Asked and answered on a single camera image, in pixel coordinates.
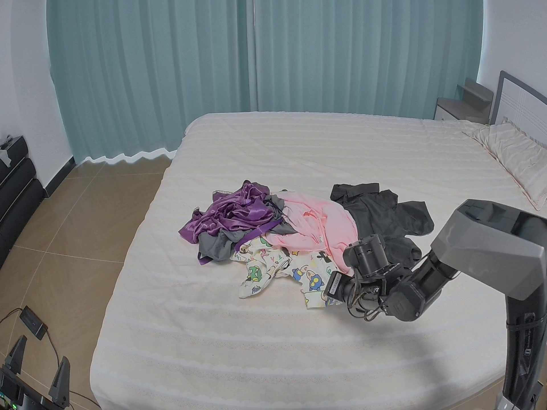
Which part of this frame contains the grey bedside table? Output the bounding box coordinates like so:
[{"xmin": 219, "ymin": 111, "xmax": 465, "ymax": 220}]
[{"xmin": 435, "ymin": 79, "xmax": 494, "ymax": 125}]

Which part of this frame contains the bed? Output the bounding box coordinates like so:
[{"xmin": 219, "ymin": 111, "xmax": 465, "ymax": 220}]
[{"xmin": 87, "ymin": 70, "xmax": 547, "ymax": 410}]

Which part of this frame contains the grey garment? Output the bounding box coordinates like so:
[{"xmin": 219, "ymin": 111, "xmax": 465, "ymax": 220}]
[{"xmin": 198, "ymin": 195, "xmax": 300, "ymax": 262}]

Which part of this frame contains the black power adapter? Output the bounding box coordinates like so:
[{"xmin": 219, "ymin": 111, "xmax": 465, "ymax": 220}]
[{"xmin": 19, "ymin": 306, "xmax": 48, "ymax": 341}]

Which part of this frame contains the black chest of drawers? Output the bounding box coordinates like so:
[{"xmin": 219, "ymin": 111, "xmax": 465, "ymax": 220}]
[{"xmin": 0, "ymin": 135, "xmax": 46, "ymax": 269}]

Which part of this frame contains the pink garment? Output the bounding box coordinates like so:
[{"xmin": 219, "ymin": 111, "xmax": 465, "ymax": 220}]
[{"xmin": 260, "ymin": 190, "xmax": 360, "ymax": 275}]

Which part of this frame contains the black shirt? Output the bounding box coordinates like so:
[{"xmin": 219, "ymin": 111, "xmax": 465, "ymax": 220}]
[{"xmin": 330, "ymin": 182, "xmax": 435, "ymax": 269}]

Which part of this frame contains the white printed pyjama top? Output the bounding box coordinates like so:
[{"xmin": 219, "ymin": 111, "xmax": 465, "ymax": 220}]
[{"xmin": 231, "ymin": 235, "xmax": 343, "ymax": 311}]

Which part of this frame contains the purple satin garment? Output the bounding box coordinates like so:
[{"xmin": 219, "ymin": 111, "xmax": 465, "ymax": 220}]
[{"xmin": 179, "ymin": 180, "xmax": 285, "ymax": 266}]

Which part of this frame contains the cream pillow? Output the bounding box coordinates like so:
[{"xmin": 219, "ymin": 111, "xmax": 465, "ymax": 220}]
[{"xmin": 462, "ymin": 117, "xmax": 547, "ymax": 212}]

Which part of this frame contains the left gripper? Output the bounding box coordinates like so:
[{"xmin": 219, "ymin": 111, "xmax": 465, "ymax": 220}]
[{"xmin": 0, "ymin": 336, "xmax": 72, "ymax": 410}]

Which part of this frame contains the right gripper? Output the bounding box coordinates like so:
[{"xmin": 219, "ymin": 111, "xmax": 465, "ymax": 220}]
[{"xmin": 326, "ymin": 270, "xmax": 386, "ymax": 313}]

